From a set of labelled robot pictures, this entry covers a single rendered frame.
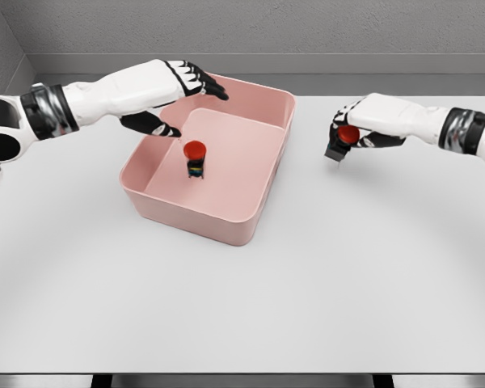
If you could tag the red button industrial switch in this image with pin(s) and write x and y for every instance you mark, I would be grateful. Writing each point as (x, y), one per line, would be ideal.
(341, 141)
(195, 159)

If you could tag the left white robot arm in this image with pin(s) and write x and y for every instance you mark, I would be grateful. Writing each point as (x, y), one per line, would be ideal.
(44, 117)

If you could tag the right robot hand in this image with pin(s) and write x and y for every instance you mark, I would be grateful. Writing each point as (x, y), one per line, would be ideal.
(378, 111)

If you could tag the pink rectangular basket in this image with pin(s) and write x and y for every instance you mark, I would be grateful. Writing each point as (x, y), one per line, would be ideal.
(210, 161)

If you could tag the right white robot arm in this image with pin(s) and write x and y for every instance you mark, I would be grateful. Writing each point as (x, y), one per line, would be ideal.
(456, 129)

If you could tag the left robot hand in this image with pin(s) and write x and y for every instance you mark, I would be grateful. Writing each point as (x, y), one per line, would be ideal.
(145, 87)

